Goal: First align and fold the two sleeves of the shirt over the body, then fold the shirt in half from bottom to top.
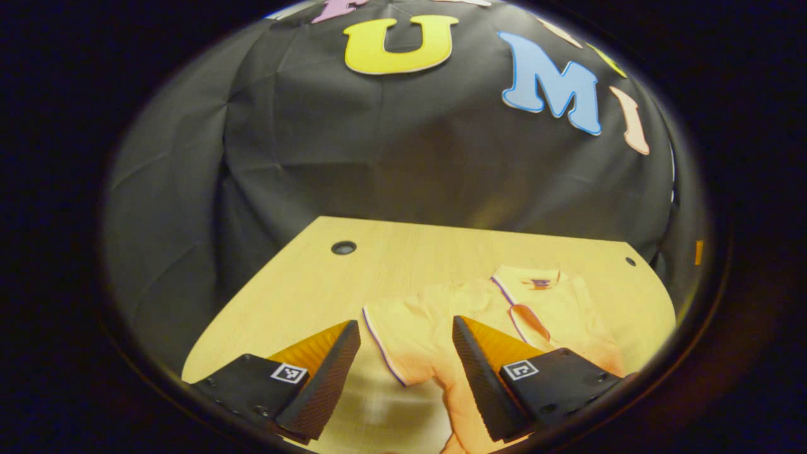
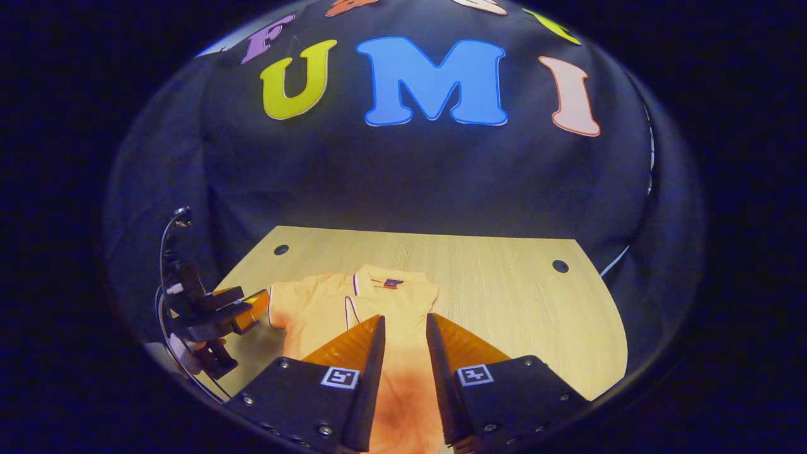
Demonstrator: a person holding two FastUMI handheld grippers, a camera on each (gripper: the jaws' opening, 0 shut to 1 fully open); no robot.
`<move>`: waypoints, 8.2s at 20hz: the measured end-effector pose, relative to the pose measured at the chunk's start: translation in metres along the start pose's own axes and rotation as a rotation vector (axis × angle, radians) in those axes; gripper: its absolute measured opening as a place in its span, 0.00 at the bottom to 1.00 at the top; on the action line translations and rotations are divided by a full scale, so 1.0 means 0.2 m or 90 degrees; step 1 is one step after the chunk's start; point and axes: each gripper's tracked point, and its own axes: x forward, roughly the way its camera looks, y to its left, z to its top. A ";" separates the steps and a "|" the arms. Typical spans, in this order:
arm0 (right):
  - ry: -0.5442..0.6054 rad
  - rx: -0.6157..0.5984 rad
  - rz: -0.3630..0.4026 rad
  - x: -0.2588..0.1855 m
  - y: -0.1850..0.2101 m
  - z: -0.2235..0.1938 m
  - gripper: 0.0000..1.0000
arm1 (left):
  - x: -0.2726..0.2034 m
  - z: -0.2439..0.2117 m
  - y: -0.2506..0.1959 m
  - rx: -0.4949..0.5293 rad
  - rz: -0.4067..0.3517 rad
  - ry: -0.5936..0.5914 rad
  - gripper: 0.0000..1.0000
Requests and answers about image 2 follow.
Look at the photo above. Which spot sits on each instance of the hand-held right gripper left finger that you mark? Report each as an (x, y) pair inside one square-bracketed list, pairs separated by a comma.
[(371, 391)]

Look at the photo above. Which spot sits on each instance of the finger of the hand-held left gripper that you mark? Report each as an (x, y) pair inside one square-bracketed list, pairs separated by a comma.
[(214, 328), (224, 297)]

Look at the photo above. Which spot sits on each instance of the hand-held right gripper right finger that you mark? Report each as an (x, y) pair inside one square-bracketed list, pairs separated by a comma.
[(441, 391)]

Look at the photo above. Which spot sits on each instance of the orange T-shirt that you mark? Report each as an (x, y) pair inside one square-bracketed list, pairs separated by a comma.
[(391, 302)]

